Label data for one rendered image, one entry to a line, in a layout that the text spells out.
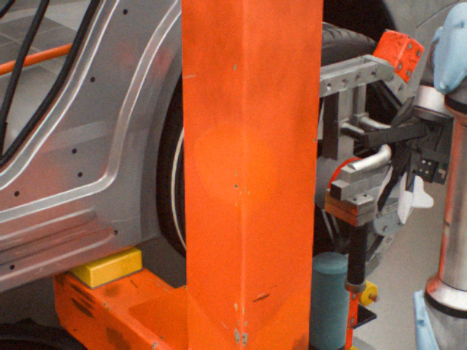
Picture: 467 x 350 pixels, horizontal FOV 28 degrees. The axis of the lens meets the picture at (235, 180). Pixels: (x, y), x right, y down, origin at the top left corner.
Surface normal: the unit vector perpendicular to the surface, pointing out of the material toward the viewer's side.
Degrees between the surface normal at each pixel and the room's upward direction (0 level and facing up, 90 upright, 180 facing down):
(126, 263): 90
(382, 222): 90
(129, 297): 0
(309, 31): 90
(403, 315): 0
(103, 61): 90
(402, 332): 0
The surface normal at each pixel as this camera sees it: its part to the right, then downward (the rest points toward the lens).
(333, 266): 0.00, -0.90
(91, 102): 0.63, 0.33
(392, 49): -0.63, -0.30
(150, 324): -0.78, 0.26
